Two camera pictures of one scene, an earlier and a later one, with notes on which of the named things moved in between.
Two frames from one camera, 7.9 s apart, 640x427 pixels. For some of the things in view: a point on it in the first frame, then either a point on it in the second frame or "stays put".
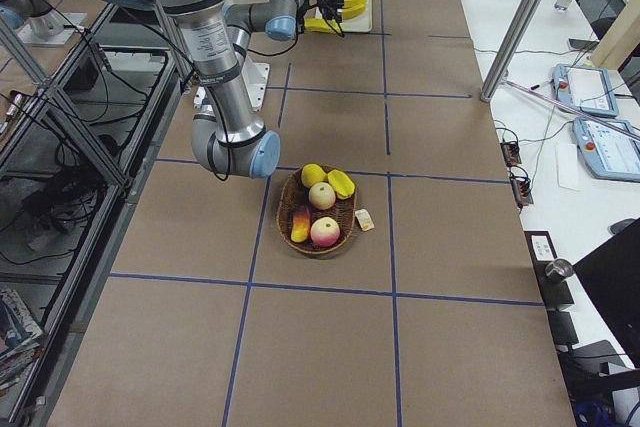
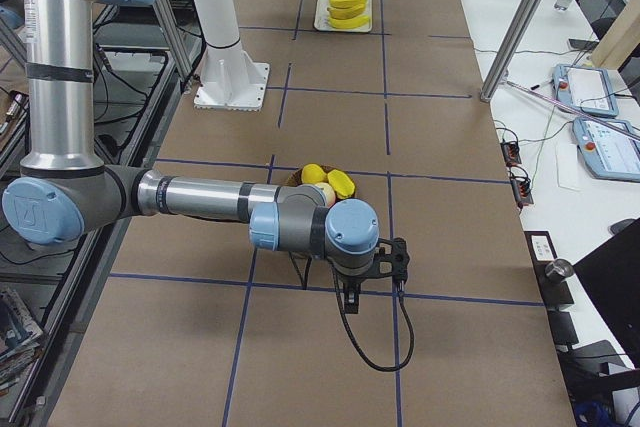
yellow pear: x=312 y=174 stays put
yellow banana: x=353 y=11 stays put
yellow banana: x=355 y=1 stays put
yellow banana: x=320 y=25 -> x=346 y=23
